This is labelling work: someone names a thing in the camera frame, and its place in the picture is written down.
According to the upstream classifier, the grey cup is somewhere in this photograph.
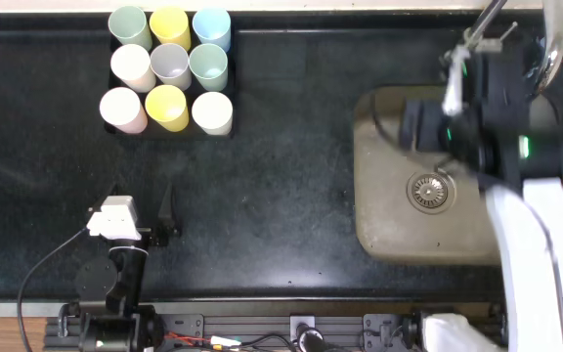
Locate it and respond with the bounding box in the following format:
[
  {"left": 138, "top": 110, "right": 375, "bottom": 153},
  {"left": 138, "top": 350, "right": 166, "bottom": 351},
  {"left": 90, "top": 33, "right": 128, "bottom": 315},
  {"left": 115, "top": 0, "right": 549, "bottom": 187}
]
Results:
[{"left": 149, "top": 42, "right": 194, "bottom": 92}]

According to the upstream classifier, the steel tap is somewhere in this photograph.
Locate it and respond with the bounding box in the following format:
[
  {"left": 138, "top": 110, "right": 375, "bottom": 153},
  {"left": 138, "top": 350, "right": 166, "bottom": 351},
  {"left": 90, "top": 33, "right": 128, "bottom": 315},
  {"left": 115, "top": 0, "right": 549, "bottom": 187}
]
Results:
[{"left": 441, "top": 0, "right": 563, "bottom": 97}]

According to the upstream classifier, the steel sink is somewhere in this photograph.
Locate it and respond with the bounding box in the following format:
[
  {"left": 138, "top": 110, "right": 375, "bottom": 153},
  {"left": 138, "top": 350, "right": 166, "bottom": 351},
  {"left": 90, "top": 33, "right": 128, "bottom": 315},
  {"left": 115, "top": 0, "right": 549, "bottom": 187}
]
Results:
[{"left": 352, "top": 85, "right": 561, "bottom": 268}]

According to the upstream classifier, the blue cup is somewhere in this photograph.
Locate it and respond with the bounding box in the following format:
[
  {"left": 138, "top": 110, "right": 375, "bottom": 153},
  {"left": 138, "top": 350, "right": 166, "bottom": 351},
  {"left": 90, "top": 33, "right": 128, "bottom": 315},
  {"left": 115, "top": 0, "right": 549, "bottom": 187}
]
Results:
[{"left": 192, "top": 7, "right": 233, "bottom": 53}]

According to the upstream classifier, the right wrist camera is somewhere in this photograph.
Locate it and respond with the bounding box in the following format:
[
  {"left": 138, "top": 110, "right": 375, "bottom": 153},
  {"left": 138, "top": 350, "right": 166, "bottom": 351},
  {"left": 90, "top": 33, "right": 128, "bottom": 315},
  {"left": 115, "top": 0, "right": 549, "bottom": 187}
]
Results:
[{"left": 441, "top": 43, "right": 473, "bottom": 118}]

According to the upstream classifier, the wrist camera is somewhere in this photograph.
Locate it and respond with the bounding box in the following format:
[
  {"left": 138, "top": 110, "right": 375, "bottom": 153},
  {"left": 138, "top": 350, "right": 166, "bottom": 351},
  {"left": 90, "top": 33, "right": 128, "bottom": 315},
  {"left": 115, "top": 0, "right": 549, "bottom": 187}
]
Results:
[
  {"left": 85, "top": 195, "right": 142, "bottom": 242},
  {"left": 441, "top": 43, "right": 473, "bottom": 118}
]

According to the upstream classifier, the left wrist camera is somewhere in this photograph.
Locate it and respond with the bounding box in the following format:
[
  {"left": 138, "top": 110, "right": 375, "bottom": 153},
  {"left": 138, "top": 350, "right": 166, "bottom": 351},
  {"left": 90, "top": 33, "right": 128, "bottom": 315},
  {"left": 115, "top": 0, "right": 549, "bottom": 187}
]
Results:
[{"left": 85, "top": 195, "right": 142, "bottom": 242}]

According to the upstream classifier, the mounting rail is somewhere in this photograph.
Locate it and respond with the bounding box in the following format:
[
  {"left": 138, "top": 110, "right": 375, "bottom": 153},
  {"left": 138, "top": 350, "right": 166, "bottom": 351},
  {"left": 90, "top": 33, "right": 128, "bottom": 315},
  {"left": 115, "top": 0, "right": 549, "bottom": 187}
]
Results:
[{"left": 44, "top": 312, "right": 424, "bottom": 352}]

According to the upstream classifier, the black cable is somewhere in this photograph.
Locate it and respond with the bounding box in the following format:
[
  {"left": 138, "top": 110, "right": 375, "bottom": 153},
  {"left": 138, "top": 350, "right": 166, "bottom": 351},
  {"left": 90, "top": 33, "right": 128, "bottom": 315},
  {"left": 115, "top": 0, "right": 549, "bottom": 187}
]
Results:
[
  {"left": 16, "top": 227, "right": 90, "bottom": 352},
  {"left": 368, "top": 90, "right": 458, "bottom": 172}
]

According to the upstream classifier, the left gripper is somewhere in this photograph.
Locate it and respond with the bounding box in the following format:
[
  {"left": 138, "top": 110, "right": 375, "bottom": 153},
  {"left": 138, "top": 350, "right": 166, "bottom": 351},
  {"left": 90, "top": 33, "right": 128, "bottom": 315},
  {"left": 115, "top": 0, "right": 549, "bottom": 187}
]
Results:
[{"left": 87, "top": 181, "right": 183, "bottom": 248}]

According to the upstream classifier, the pink cup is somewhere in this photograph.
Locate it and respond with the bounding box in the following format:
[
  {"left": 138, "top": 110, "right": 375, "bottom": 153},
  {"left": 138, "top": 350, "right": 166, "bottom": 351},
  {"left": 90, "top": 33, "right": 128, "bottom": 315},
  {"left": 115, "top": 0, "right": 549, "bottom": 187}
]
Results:
[{"left": 99, "top": 86, "right": 150, "bottom": 135}]

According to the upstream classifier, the green cup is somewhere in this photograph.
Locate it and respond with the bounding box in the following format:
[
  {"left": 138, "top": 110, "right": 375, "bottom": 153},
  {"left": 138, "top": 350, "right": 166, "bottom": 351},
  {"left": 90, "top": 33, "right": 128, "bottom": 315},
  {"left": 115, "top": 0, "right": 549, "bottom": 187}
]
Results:
[
  {"left": 188, "top": 43, "right": 230, "bottom": 94},
  {"left": 108, "top": 5, "right": 154, "bottom": 52}
]

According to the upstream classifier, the white cup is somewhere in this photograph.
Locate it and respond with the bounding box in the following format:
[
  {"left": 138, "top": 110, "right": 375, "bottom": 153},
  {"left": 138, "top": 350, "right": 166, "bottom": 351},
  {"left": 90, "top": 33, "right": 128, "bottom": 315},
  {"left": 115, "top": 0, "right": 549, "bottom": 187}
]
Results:
[
  {"left": 191, "top": 91, "right": 235, "bottom": 137},
  {"left": 109, "top": 43, "right": 157, "bottom": 94}
]

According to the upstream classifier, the black tray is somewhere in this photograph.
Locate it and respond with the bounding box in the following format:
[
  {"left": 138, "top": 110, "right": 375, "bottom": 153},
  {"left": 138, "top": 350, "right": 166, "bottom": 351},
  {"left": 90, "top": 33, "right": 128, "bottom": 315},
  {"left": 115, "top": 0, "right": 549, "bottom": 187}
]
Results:
[{"left": 104, "top": 26, "right": 237, "bottom": 139}]

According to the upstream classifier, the yellow cup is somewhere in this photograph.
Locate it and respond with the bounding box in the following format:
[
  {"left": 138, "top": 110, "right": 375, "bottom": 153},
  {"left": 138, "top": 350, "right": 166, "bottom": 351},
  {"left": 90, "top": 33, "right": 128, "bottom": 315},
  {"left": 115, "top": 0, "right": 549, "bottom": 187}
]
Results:
[
  {"left": 149, "top": 6, "right": 193, "bottom": 52},
  {"left": 144, "top": 84, "right": 191, "bottom": 133}
]

